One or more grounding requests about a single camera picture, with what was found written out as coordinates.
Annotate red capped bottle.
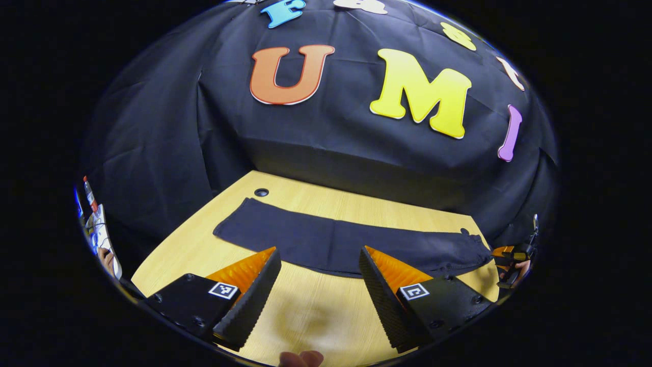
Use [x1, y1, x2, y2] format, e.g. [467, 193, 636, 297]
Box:
[83, 176, 98, 214]

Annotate white table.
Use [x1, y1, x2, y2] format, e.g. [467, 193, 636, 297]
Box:
[76, 186, 123, 280]

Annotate black backdrop cloth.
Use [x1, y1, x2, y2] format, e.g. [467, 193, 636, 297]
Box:
[84, 0, 561, 255]

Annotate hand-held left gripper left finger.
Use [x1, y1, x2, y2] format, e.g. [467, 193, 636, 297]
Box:
[144, 247, 282, 352]

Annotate dark blue jeans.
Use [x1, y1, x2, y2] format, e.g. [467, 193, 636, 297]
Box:
[212, 197, 495, 279]

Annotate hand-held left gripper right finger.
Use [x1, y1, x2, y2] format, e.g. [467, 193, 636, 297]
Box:
[358, 245, 493, 354]

